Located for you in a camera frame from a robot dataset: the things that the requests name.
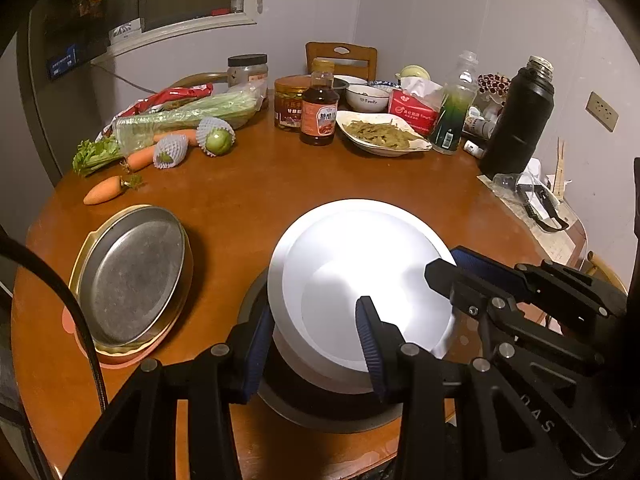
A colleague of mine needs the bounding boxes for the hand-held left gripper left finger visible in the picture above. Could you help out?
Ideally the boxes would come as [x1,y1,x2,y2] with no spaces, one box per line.
[65,310,276,480]

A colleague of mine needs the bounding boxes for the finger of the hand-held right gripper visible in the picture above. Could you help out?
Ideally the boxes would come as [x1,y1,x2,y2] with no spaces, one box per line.
[424,257,601,376]
[449,246,626,321]

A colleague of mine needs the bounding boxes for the wall socket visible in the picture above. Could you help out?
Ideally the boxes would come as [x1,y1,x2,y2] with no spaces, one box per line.
[586,91,619,132]

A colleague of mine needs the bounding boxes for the red instant noodle bowl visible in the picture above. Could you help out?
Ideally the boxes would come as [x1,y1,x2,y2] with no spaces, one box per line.
[267,199,458,376]
[272,332,376,396]

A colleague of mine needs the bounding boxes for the wooden chair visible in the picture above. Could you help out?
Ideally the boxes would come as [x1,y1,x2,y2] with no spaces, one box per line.
[582,250,628,293]
[170,72,230,90]
[305,41,378,82]

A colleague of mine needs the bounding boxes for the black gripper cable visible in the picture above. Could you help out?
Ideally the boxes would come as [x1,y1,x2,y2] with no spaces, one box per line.
[0,232,108,413]

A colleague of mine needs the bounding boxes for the red tissue pack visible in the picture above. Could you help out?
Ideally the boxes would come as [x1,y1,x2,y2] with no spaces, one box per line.
[388,77,446,136]

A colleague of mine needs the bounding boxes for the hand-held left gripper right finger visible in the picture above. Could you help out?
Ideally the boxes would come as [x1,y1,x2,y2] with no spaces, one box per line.
[355,296,596,480]

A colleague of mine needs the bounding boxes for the grey refrigerator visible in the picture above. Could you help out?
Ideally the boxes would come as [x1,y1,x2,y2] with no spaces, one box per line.
[15,10,68,186]

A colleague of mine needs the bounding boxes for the black thermos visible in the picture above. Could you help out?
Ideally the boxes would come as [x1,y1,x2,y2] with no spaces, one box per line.
[478,56,556,179]

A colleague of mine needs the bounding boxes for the yellow shell-shaped plate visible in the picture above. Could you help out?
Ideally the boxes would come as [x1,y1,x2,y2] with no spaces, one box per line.
[68,204,195,356]

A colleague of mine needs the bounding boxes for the round metal plate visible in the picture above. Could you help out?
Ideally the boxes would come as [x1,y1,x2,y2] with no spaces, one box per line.
[82,205,193,348]

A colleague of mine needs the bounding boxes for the wooden chopsticks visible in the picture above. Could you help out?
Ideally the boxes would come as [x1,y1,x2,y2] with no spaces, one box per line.
[552,137,568,198]

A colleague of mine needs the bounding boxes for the brown dotted cup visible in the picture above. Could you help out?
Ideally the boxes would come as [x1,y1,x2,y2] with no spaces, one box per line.
[477,74,511,106]

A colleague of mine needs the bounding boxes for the dark shelf unit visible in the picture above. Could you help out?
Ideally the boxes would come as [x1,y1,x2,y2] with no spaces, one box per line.
[30,0,141,81]

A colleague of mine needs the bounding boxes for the green fruit in foam net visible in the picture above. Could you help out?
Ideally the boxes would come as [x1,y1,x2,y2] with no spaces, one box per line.
[196,117,236,157]
[152,135,190,169]

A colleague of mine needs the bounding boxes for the celery in plastic bag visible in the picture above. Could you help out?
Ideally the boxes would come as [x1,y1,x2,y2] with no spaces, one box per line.
[72,82,268,177]

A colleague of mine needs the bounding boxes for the red snack bag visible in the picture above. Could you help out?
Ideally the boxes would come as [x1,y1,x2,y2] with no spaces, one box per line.
[95,83,214,141]

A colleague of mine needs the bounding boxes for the green drink bottle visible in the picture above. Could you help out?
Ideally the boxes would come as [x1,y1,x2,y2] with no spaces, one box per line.
[428,50,479,155]

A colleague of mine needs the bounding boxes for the pink plate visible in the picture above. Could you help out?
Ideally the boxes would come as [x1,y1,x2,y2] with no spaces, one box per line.
[61,305,186,372]

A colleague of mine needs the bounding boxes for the clear safety glasses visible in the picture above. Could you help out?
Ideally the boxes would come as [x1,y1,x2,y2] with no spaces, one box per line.
[492,170,571,233]

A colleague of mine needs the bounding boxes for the white box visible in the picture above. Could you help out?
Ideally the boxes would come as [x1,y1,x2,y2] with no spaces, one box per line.
[109,20,146,43]

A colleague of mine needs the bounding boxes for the thin wall cable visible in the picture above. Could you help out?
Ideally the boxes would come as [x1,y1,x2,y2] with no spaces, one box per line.
[90,62,156,96]

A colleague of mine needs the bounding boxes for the white plate of green vegetables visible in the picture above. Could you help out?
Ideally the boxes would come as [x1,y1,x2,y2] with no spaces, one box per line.
[335,110,433,157]

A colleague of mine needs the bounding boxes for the plastic jar with black lid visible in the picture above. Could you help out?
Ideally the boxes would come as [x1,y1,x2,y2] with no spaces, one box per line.
[227,54,269,88]

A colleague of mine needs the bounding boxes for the white ceramic bowl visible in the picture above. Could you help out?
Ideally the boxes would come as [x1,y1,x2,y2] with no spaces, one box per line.
[346,84,391,113]

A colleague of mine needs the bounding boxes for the dark sauce bottle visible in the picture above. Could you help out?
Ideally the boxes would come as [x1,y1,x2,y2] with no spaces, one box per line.
[300,58,338,147]

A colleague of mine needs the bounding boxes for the stainless steel bowl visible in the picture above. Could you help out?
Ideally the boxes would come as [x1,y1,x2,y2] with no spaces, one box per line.
[235,265,453,433]

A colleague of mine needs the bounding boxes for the glass jar with red label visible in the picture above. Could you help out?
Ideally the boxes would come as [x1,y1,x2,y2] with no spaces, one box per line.
[274,75,312,133]

